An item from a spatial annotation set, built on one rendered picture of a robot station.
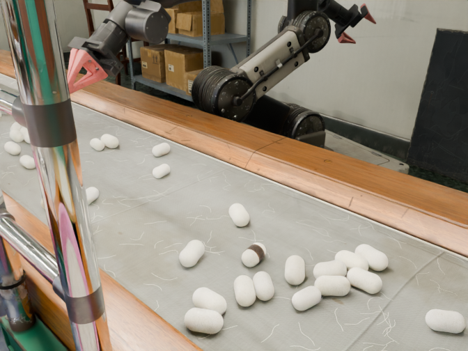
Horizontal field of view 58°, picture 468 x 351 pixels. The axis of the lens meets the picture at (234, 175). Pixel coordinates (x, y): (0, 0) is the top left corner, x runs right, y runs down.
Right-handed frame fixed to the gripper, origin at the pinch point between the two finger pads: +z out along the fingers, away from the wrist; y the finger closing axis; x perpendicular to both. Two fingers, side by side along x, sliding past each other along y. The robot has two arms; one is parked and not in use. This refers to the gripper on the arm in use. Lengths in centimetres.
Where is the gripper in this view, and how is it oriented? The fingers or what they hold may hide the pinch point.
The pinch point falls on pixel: (69, 88)
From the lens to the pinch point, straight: 86.6
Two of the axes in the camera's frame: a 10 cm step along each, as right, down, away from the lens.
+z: -5.3, 8.2, -2.4
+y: 7.4, 3.1, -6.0
